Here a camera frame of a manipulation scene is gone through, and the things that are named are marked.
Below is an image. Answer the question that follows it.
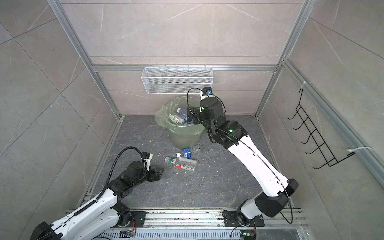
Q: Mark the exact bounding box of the Ganten bottle purple label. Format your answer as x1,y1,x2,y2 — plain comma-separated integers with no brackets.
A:
177,108,188,124

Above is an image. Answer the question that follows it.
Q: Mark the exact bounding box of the bottle with tan label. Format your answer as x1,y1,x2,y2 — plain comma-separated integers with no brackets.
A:
168,113,183,125

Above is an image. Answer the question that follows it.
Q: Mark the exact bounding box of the Pocari bottle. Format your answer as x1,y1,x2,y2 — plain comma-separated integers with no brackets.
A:
176,146,201,159

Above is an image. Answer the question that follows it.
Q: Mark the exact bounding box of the square clear bottle green band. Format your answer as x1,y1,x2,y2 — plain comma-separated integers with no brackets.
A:
165,157,198,171

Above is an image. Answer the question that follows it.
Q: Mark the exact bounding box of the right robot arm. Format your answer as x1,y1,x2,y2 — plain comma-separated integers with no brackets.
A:
187,97,299,226

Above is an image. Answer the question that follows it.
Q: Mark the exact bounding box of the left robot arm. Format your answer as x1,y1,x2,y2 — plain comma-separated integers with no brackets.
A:
31,160,164,240

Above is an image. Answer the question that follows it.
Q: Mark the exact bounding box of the mesh bin with green bag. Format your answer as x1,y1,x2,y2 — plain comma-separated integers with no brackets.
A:
155,97,205,149

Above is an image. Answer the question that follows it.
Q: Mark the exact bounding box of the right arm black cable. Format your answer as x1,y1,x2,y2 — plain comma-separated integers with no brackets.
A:
185,87,227,121

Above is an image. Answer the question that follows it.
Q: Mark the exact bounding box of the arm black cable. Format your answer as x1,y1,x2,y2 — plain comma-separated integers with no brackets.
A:
95,146,146,199
185,87,227,121

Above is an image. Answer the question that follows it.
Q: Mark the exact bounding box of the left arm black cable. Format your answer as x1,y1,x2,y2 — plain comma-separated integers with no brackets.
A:
95,146,146,199

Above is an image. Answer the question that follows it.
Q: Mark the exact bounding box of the white wire wall basket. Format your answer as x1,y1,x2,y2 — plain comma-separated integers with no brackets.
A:
141,67,214,95

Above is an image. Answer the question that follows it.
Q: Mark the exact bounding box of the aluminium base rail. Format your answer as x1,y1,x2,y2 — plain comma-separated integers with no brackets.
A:
58,209,310,240

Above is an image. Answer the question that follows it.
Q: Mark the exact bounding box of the black wire hook rack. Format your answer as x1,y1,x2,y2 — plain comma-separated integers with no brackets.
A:
288,89,355,170

